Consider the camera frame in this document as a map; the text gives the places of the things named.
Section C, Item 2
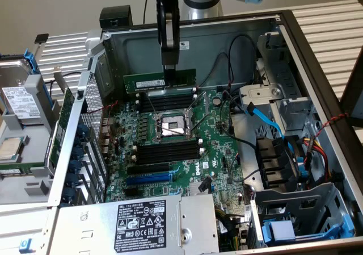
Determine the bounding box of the blue case latch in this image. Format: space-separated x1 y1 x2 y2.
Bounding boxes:
18 237 33 254

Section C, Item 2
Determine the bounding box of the grey disk bay cage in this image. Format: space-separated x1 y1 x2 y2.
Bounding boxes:
249 182 357 249

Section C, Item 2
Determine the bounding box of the green Dell motherboard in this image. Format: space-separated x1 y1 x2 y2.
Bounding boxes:
103 87 252 213

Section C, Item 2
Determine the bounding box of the blue SATA wire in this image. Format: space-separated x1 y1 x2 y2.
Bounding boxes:
246 101 306 179

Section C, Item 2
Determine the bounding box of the short red black twisted wire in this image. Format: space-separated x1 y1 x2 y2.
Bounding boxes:
86 101 119 115

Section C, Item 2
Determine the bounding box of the short black expansion slot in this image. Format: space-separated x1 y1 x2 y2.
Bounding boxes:
124 187 143 198

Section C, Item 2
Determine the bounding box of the yellow red power wire bundle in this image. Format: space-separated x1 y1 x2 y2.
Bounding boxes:
300 135 334 183

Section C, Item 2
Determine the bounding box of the green RAM stick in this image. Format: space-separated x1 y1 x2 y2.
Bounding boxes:
123 69 197 94
0 162 38 177

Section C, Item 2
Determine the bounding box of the silver CPU chip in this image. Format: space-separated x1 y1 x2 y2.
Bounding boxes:
0 137 25 161

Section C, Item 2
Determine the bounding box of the silver chipset heatsink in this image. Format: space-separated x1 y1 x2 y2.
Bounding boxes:
187 180 214 196

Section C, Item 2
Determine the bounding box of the CPU socket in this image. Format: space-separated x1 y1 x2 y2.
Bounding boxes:
151 107 199 147

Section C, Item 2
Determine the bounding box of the black box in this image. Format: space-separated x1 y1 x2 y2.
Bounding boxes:
99 5 134 30

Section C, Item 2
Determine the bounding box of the long black expansion slot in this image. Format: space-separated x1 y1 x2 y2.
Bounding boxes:
126 163 171 175

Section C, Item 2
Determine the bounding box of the long red black twisted wire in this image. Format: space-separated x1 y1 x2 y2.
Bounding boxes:
314 112 351 141

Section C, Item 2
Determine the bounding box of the thin black table wire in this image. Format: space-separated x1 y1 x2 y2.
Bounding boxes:
44 71 83 95

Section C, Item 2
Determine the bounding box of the blue card retention clip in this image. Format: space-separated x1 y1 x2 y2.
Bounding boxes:
61 186 77 202
70 146 85 161
69 159 83 173
77 123 91 139
66 172 82 187

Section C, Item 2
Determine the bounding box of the silver power supply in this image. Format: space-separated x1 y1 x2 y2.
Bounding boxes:
48 194 221 255

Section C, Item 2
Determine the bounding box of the silver hard disk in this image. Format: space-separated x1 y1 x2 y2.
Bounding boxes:
0 59 43 121

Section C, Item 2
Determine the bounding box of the metal disk bay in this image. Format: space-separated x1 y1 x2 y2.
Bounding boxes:
239 30 317 133

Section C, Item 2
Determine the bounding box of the blue empty disk caddy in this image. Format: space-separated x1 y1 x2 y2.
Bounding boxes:
261 214 355 246

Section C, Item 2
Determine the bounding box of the open PC case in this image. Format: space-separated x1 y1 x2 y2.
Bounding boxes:
47 9 363 255

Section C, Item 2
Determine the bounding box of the green graphics card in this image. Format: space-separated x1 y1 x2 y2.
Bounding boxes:
47 66 77 169

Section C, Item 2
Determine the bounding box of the dark brown panel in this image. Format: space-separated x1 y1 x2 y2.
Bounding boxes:
339 46 363 128

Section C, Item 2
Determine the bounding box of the grey parts rack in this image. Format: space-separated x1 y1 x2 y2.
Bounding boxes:
0 73 62 206

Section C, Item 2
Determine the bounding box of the black fan shroud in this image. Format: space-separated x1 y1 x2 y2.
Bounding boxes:
256 135 300 193

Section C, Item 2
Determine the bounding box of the blue expansion slot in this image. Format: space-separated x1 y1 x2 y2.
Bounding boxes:
125 172 174 186

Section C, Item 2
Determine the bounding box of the metal locking lever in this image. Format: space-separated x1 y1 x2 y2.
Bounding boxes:
155 124 197 139
191 114 212 133

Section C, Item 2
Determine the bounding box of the hard drive in blue caddy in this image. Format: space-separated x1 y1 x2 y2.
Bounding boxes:
0 48 55 110

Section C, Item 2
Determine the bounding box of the metal rear port block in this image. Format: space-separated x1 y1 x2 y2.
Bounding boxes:
99 115 116 155

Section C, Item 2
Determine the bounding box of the black looped wire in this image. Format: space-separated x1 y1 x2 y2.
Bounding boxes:
227 34 258 93

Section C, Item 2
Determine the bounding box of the black wire plug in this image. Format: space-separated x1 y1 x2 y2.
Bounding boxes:
198 176 214 193

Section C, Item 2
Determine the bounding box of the thick black wire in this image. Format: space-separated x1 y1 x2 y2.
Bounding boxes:
220 94 258 151

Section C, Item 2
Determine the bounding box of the yellow black wire bundle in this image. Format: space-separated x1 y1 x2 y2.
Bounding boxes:
214 206 247 252

